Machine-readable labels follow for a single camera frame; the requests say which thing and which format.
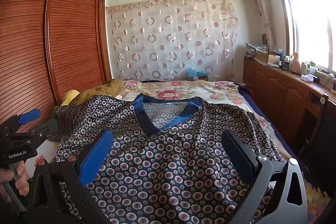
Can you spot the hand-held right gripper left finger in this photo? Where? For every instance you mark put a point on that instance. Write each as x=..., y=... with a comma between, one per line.
x=95, y=158

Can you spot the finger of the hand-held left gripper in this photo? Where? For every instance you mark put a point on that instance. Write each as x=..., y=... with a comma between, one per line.
x=46, y=128
x=29, y=116

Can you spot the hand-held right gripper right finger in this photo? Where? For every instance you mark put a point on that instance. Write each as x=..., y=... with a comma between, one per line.
x=240, y=158

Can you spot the person's left hand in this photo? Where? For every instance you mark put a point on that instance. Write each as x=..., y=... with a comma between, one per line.
x=22, y=179

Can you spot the navy medallion patterned quilt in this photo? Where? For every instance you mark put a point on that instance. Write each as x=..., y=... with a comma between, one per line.
x=48, y=151

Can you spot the dark blue bedsheet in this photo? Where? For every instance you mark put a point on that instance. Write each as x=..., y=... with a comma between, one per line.
x=244, y=90

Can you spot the navy medallion patterned pillow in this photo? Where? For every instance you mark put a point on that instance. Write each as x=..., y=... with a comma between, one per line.
x=105, y=88

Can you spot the long wooden cabinet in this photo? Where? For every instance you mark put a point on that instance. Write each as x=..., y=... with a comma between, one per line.
x=278, y=90

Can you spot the brown slatted wooden wardrobe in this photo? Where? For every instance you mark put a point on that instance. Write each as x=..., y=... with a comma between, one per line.
x=71, y=43

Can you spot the blue tissue box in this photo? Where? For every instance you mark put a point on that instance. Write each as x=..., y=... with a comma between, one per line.
x=197, y=74

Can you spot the dark wooden chair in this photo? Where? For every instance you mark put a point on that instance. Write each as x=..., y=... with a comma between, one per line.
x=323, y=108

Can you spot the pink floral blanket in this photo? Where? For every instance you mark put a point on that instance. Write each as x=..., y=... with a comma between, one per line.
x=168, y=92

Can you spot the open cardboard box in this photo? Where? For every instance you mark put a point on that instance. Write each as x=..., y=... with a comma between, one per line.
x=266, y=57

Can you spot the stack of folded cloths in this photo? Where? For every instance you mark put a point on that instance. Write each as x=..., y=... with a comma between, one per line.
x=257, y=47

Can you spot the white bottle with green cap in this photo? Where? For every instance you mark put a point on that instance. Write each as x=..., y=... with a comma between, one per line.
x=311, y=67

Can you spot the sheer circle pattern curtain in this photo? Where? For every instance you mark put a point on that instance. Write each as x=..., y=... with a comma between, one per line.
x=170, y=37

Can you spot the wooden framed window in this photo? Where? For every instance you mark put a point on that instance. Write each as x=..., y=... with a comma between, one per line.
x=309, y=16

